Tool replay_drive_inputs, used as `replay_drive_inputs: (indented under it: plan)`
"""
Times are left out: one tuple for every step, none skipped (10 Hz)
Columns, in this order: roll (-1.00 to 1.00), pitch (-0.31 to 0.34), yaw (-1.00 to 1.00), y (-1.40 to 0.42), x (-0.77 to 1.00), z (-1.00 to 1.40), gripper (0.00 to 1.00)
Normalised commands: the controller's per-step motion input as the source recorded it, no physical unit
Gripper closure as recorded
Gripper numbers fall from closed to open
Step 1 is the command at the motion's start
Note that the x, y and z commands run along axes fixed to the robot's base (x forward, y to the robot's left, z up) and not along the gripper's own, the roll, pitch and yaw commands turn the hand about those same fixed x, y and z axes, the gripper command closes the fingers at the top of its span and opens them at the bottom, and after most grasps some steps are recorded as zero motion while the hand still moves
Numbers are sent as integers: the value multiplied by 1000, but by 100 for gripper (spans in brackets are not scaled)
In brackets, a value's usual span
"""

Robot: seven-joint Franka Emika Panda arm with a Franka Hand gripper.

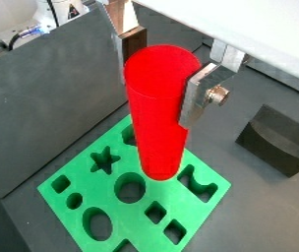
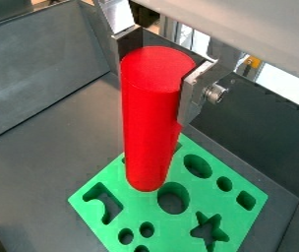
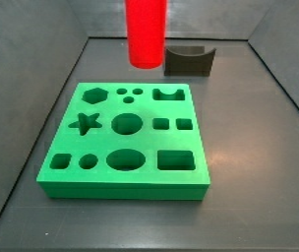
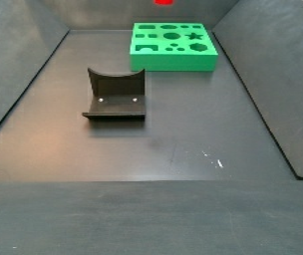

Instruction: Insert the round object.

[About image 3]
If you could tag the red cylinder peg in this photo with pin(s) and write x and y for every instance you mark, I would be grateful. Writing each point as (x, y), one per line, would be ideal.
(146, 16)

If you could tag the green shape sorter block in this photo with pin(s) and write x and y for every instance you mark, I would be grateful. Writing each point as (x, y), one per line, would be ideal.
(127, 144)

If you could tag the dark grey cradle holder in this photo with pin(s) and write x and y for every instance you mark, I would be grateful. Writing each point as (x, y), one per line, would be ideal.
(189, 61)

